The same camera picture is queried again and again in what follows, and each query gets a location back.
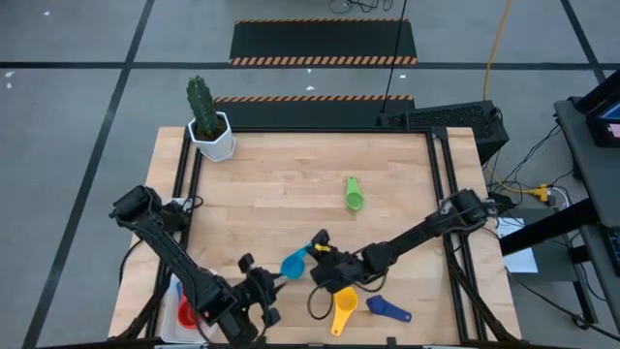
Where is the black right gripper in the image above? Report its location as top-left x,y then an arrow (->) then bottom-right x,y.
309,229 -> 369,294

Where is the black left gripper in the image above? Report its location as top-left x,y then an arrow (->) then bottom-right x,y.
227,252 -> 288,327

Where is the light blue measuring cup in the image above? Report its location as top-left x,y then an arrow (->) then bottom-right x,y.
279,241 -> 314,281

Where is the yellow measuring cup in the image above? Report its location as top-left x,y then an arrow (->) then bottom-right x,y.
330,286 -> 359,337

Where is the small navy measuring cup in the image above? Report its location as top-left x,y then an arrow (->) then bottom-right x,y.
365,294 -> 413,324

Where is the green measuring cup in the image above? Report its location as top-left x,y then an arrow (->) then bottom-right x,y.
344,176 -> 366,211

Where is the red measuring cup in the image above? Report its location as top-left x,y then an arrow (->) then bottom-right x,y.
176,295 -> 200,331

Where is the white plastic basket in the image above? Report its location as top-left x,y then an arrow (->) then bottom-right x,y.
159,270 -> 219,344

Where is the white hexagonal plant pot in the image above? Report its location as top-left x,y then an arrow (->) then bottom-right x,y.
187,111 -> 237,163

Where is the black hazard-striped floor mat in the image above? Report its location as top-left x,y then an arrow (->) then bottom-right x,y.
212,94 -> 417,130
229,17 -> 419,67

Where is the white paper sheet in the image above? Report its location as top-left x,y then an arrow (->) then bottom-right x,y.
493,216 -> 540,274

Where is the black computer case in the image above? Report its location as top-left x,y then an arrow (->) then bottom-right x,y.
377,100 -> 511,165

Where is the green cactus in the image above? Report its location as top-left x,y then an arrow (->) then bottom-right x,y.
186,75 -> 220,140

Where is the grey side desk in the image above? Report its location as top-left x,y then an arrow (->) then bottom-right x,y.
498,96 -> 620,331

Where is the black monitor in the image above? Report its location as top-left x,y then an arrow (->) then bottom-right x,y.
575,69 -> 620,149

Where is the black aluminium table frame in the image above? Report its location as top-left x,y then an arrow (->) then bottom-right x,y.
115,126 -> 522,346

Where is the black hanging cable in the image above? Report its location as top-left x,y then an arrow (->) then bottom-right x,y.
381,0 -> 408,113

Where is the black coiled floor cable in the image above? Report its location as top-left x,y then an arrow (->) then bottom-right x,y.
328,0 -> 393,15

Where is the yellow hanging cable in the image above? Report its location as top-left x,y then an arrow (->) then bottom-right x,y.
482,0 -> 539,195

